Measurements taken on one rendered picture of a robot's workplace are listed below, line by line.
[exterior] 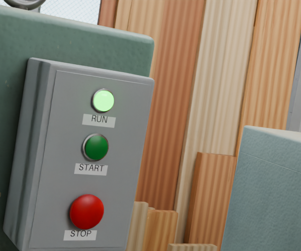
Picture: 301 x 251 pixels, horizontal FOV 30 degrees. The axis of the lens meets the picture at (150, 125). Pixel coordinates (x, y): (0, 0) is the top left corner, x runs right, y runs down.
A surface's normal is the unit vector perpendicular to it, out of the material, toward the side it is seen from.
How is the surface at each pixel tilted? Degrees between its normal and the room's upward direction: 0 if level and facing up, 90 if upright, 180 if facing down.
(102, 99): 88
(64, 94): 90
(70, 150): 90
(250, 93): 86
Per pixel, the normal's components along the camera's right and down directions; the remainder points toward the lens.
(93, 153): 0.45, 0.21
